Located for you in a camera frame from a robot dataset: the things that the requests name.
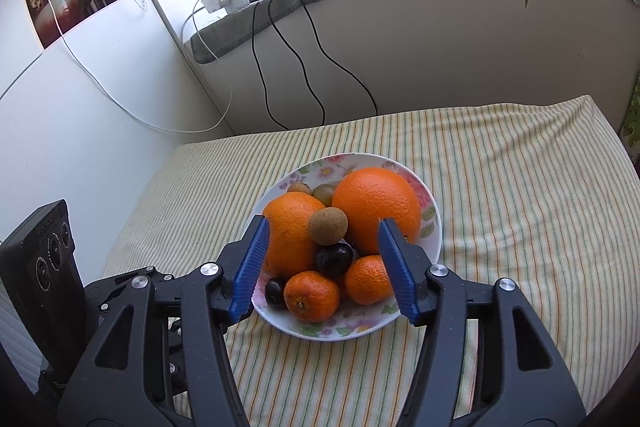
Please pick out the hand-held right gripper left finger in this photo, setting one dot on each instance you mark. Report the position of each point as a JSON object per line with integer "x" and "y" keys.
{"x": 252, "y": 267}

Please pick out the floral plate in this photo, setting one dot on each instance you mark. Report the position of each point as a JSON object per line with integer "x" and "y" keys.
{"x": 325, "y": 167}

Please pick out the green grape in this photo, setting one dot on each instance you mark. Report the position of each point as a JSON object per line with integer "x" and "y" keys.
{"x": 324, "y": 194}

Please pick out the striped cloth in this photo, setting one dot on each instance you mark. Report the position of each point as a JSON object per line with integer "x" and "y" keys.
{"x": 500, "y": 182}

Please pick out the large orange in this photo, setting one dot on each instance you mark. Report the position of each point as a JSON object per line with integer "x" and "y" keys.
{"x": 375, "y": 202}
{"x": 290, "y": 232}

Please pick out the dark cherry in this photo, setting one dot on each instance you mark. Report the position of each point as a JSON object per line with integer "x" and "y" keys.
{"x": 334, "y": 261}
{"x": 275, "y": 292}

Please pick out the red painted vase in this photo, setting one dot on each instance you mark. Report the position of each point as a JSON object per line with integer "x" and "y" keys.
{"x": 55, "y": 12}

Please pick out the green patterned curtain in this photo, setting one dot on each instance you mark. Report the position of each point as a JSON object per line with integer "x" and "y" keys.
{"x": 634, "y": 112}

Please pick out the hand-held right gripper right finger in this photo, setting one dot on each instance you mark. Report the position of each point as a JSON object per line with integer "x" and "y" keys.
{"x": 397, "y": 272}

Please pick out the small mandarin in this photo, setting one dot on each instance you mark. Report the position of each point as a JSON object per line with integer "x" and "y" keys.
{"x": 367, "y": 279}
{"x": 310, "y": 297}

